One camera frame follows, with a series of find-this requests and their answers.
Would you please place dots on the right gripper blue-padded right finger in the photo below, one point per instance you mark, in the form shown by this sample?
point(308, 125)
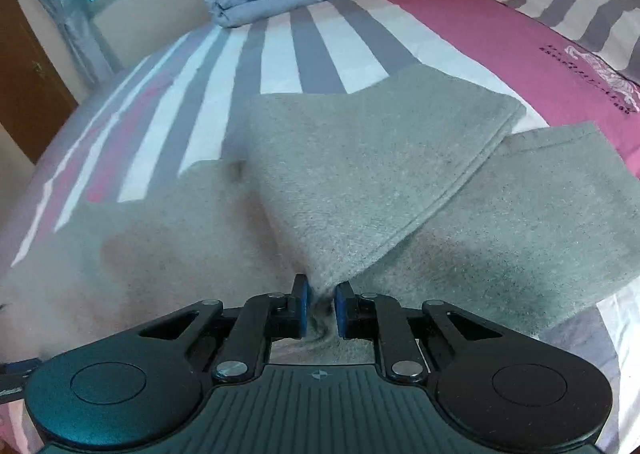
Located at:
point(355, 315)

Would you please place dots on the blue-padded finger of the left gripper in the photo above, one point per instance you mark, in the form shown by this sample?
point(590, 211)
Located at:
point(13, 378)

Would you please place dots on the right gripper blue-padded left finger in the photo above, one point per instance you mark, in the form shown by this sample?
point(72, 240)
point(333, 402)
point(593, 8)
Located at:
point(289, 311)

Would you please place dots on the grey pants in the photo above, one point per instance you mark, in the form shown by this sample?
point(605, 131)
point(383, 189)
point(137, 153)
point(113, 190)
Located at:
point(418, 188)

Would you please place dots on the striped pink grey bedsheet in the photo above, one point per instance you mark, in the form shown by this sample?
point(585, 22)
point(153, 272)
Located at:
point(177, 110)

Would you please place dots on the brown wooden door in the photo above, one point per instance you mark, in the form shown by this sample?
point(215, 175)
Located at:
point(35, 102)

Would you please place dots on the striped grey white pillow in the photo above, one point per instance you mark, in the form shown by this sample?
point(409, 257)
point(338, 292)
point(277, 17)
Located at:
point(608, 29)

